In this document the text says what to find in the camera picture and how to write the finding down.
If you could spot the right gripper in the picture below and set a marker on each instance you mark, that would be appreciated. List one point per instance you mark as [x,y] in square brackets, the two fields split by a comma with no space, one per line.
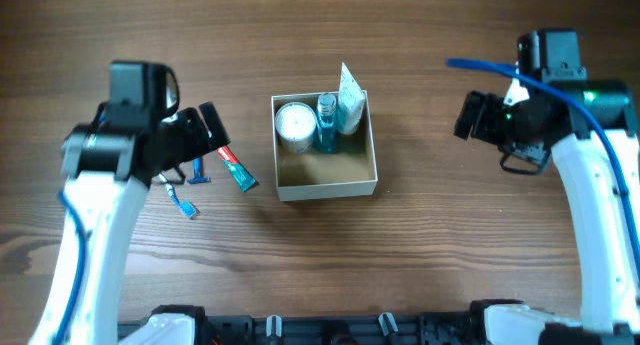
[480,117]

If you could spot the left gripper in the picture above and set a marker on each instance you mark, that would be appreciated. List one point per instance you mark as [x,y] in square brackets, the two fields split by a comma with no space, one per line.
[198,133]

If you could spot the blue disposable razor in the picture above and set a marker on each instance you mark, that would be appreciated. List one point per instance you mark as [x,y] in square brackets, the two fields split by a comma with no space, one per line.
[198,173]

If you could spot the red green toothpaste tube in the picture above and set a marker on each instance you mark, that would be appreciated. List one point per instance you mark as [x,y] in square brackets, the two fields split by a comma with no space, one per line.
[241,175]

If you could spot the blue white toothbrush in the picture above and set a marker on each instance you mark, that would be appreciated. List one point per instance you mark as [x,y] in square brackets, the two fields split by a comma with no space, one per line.
[186,208]

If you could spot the white round cotton swab jar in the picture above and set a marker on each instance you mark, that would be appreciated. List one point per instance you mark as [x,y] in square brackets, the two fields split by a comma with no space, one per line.
[295,124]

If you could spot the blue mouthwash bottle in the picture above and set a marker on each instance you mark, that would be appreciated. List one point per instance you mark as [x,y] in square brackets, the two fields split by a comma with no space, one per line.
[326,126]

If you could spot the white floral squeeze tube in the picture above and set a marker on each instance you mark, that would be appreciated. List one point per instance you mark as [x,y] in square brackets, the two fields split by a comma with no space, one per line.
[351,101]

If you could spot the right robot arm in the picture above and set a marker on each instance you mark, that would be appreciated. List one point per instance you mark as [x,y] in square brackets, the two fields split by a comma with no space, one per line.
[554,114]

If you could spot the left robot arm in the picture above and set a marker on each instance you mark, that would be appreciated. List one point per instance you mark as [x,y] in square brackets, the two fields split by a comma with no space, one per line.
[109,165]

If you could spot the white square cardboard box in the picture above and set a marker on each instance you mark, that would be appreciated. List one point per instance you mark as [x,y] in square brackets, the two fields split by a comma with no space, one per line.
[351,171]

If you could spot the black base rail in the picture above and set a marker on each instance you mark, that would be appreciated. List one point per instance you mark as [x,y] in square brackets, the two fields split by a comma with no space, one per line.
[385,328]

